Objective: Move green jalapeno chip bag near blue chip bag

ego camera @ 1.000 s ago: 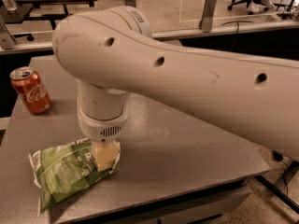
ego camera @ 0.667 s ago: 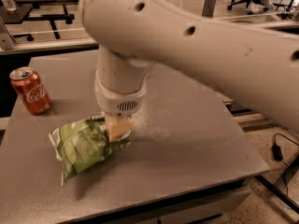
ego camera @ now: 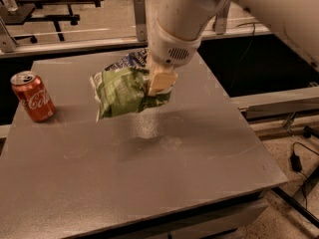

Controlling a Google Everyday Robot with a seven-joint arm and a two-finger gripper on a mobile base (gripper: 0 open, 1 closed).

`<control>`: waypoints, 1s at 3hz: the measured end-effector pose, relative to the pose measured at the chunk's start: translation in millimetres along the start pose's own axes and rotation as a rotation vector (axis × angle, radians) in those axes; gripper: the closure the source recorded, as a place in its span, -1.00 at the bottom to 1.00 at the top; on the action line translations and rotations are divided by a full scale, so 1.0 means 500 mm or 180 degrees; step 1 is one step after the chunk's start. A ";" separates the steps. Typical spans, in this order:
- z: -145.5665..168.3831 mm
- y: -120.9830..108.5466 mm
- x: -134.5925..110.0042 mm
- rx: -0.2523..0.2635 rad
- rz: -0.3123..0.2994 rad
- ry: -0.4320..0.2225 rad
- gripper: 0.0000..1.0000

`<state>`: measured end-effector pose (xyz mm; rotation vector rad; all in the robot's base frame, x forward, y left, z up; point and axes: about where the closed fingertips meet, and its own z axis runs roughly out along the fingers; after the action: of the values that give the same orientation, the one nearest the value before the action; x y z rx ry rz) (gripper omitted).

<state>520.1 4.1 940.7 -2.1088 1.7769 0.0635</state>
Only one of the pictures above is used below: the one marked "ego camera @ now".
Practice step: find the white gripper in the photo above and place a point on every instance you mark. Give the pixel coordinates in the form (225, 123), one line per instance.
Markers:
(169, 51)

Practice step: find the green jalapeno chip bag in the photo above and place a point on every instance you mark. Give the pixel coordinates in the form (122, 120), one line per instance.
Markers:
(124, 91)

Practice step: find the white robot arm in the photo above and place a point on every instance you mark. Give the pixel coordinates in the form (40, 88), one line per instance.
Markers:
(177, 31)

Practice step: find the blue chip bag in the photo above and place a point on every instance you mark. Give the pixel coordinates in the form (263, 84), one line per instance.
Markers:
(136, 59)

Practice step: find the red Coca-Cola can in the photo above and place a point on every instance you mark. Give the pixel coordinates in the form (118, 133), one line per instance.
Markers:
(33, 96)

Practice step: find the dark background desk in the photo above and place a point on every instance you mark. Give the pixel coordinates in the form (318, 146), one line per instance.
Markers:
(54, 11)

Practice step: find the middle metal glass bracket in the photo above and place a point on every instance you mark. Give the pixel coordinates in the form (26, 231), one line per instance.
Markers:
(141, 20)

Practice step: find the metal glass bracket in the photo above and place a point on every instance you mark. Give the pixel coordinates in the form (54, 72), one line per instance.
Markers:
(7, 42)
(220, 21)
(141, 20)

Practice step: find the right metal glass bracket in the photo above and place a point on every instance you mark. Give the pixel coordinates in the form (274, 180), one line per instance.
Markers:
(220, 21)

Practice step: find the left metal glass bracket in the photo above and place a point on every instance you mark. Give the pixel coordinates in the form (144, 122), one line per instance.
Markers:
(7, 42)

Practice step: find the black power adapter with cable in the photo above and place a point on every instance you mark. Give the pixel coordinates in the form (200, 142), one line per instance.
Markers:
(296, 161)

